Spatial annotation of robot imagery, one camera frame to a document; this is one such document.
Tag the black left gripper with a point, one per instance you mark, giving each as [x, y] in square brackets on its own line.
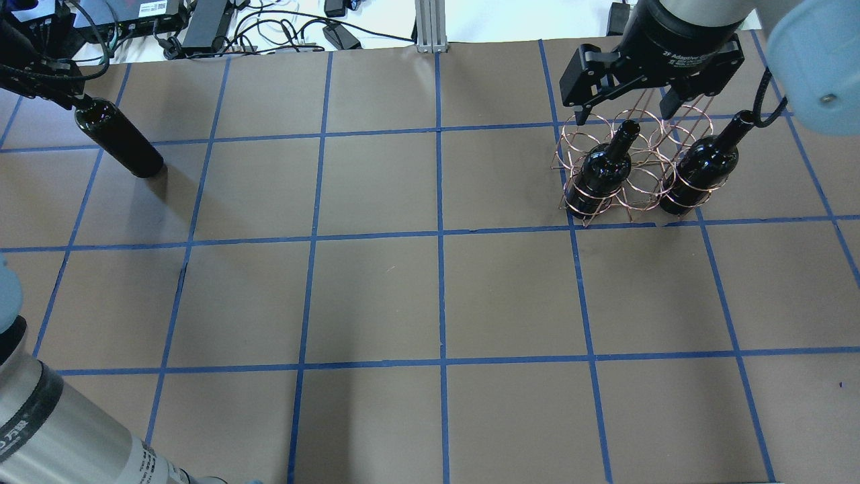
[41, 75]

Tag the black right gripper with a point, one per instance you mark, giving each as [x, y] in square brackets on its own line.
[672, 39]

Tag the dark glass wine bottle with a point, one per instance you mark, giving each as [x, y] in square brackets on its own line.
[114, 132]

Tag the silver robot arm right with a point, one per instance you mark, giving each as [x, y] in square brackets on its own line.
[812, 52]

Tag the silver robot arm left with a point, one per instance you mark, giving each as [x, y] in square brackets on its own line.
[51, 433]

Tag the dark wine bottle in basket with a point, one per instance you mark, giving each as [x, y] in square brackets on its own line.
[605, 168]

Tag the black power adapter brick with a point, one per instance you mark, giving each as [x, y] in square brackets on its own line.
[207, 28]

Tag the copper wire wine basket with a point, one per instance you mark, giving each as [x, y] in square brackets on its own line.
[654, 156]

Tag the aluminium frame post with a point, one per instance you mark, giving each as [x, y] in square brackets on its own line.
[431, 26]

